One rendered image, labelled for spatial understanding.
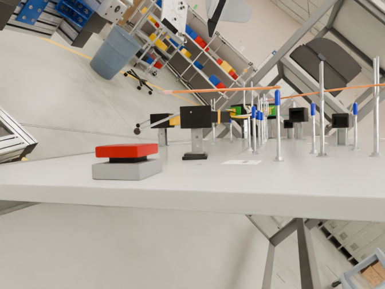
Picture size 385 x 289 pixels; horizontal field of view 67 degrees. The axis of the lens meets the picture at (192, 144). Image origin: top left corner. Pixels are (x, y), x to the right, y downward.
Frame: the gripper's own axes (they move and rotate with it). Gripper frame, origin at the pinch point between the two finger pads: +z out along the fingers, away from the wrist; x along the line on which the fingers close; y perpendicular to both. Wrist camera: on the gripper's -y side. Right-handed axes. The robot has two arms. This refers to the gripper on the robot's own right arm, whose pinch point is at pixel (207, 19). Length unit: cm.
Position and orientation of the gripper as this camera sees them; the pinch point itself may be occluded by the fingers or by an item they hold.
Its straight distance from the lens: 45.5
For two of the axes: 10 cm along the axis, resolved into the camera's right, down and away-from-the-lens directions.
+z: -3.9, 9.2, 0.8
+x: 0.8, -0.5, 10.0
